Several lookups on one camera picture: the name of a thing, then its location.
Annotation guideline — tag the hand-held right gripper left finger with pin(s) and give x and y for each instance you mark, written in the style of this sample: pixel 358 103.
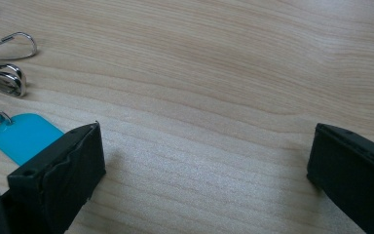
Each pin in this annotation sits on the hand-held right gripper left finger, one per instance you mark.
pixel 61 178

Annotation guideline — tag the blue key tag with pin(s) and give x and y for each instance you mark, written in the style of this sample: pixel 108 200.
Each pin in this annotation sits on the blue key tag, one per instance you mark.
pixel 22 138

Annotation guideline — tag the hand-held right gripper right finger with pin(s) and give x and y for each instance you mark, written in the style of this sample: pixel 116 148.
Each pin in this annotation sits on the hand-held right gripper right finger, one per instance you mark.
pixel 357 169

